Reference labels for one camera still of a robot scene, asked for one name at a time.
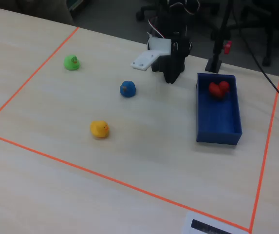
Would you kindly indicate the white printed paper label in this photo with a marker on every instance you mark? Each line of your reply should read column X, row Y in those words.
column 212, row 225

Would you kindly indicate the black office chair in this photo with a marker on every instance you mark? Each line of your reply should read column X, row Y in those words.
column 263, row 24

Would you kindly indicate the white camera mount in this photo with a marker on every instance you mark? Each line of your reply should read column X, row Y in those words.
column 154, row 52

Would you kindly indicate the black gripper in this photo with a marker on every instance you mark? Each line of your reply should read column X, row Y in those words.
column 174, row 64

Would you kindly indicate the black camera stand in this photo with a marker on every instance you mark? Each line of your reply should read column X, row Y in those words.
column 218, row 44

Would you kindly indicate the blue plastic box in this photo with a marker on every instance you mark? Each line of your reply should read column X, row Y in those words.
column 217, row 117

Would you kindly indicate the yellow rubber duck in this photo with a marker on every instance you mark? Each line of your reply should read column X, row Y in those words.
column 99, row 129

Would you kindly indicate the orange tape strip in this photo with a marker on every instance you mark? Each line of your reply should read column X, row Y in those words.
column 265, row 151
column 115, row 180
column 32, row 75

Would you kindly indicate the red clamp knob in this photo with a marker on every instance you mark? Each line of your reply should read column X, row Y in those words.
column 227, row 47

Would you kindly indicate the red rubber duck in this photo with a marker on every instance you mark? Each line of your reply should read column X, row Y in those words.
column 218, row 89

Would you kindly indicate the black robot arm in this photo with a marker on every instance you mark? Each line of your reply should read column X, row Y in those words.
column 172, row 22

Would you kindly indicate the green rubber duck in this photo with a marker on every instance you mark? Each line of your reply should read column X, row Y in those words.
column 72, row 62

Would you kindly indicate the blue rubber duck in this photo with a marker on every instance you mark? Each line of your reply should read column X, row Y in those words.
column 128, row 89

